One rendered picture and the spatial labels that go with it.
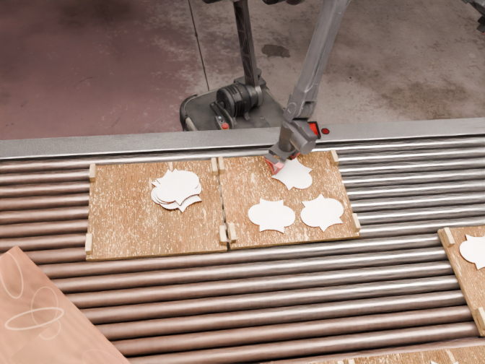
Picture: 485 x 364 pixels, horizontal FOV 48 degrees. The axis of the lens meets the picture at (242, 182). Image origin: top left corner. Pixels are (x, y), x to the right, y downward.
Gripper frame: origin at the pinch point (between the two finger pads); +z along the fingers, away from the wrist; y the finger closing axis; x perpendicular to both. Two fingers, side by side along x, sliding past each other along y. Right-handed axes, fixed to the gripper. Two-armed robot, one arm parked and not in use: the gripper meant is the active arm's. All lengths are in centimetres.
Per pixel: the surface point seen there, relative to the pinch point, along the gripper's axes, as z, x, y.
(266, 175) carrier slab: 1.5, 1.6, -6.7
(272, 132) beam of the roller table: 3.1, 14.2, 11.4
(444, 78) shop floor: 94, 16, 208
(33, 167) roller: 2, 59, -58
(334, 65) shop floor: 92, 76, 163
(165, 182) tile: -2.5, 20.8, -34.0
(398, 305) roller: 6, -55, -14
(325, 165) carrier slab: 2.0, -9.7, 11.2
